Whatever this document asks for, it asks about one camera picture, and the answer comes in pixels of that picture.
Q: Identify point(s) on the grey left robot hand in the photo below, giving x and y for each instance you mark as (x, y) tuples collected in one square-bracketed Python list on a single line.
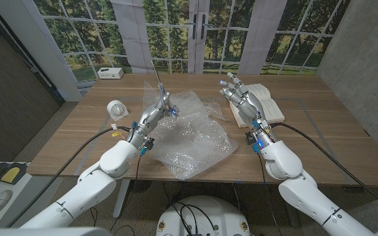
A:
[(153, 113)]

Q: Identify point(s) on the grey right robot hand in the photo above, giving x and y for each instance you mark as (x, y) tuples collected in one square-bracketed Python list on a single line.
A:
[(249, 103)]

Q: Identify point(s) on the large clear bubble wrap sheet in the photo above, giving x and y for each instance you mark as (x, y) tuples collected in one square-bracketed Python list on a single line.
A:
[(189, 144)]

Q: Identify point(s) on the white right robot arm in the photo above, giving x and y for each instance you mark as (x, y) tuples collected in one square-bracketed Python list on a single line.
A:
[(282, 160)]

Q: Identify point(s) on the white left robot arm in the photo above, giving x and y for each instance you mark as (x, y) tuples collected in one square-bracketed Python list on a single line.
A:
[(113, 160)]

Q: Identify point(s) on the open paperback book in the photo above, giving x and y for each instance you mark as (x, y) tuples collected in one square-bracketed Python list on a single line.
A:
[(271, 109)]

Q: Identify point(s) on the small clear bubble wrap piece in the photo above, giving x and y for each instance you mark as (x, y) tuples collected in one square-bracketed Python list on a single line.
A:
[(216, 109)]

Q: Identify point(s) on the white round kitchen timer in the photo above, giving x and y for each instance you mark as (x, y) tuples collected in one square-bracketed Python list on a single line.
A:
[(117, 110)]

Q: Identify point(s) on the white power socket box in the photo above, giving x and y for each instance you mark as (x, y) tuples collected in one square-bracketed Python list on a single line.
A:
[(110, 72)]

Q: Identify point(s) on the white table leg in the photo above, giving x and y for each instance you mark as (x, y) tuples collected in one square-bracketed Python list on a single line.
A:
[(123, 200)]

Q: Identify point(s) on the printed forest window backdrop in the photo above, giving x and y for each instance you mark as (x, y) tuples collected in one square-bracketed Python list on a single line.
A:
[(87, 32)]

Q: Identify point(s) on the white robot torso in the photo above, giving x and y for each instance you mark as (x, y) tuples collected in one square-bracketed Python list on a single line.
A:
[(205, 216)]

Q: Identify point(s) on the grey table leg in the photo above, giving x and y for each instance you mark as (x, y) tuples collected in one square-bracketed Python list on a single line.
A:
[(293, 218)]

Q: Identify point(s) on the dark brown door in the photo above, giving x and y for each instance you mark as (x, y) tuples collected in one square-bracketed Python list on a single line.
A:
[(5, 98)]

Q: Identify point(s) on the white floor mat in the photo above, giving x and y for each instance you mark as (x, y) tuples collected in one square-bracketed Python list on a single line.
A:
[(20, 187)]

